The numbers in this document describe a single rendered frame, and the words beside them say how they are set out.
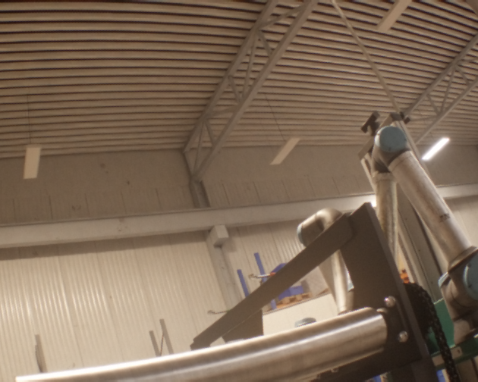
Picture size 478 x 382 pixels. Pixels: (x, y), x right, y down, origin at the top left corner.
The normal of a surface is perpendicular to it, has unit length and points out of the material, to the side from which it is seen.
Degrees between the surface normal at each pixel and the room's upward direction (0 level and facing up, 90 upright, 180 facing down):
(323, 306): 90
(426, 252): 90
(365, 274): 90
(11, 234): 90
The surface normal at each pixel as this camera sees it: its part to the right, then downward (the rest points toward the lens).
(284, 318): -0.02, -0.44
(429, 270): -0.91, 0.11
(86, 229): 0.38, -0.51
